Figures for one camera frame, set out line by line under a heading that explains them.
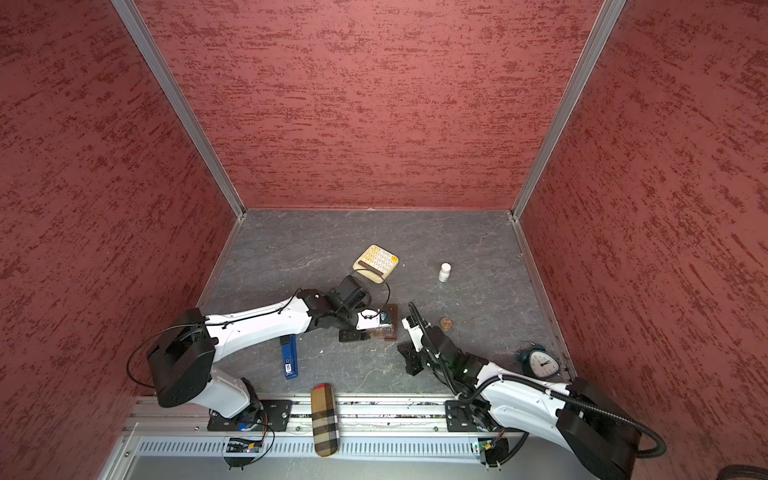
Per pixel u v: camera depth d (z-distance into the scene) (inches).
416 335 29.7
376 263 40.6
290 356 32.0
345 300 25.7
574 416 16.9
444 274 38.5
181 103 34.6
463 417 29.2
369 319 28.4
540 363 31.3
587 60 31.0
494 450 28.3
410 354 30.8
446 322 35.3
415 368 29.0
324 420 28.0
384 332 33.4
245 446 28.2
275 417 29.1
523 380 20.4
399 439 29.1
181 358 16.9
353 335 28.8
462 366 25.4
